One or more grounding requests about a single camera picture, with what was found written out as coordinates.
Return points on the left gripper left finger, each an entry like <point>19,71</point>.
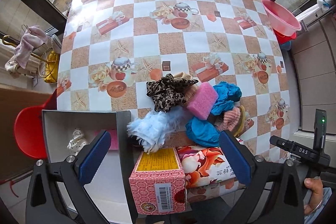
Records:
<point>45,203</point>

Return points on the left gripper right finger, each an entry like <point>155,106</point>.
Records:
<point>285,200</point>

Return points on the white polka dot scrunchie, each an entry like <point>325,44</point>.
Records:
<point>77,142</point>

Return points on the pink sponge block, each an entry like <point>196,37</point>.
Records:
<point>202,101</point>
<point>114,139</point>

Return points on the pink brown yellow knit sock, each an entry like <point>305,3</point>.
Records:
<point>237,121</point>

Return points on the light blue fluffy cloth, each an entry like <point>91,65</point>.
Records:
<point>154,128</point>

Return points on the leopard print scrunchie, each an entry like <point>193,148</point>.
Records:
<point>167,92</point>

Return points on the beige knit sock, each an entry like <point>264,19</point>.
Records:
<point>190,91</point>

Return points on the person's right hand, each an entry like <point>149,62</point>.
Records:
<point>316,187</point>

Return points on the grey cardboard storage box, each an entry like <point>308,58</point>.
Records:
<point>108,160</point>

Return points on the red plastic chair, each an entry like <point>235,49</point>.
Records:
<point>28,129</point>

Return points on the white orange snack bag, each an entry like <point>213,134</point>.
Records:
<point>204,166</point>

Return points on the red patterned carton box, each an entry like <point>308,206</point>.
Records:
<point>158,183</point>

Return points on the yellow cloth in basket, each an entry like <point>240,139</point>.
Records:
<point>50,73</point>

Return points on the blue plastic basin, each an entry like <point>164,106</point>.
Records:
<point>286,46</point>

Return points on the red plastic basin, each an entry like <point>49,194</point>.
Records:
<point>282,39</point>

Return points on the cream cloth on rack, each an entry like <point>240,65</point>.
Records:
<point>12,68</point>

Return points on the checkered printed tablecloth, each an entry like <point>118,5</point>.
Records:
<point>112,48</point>

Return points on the pink plastic basin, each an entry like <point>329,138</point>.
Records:
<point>281,19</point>

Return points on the pink cloth on rack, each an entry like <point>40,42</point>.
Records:
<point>34,37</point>

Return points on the gold wire rack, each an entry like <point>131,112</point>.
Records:
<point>37,54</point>

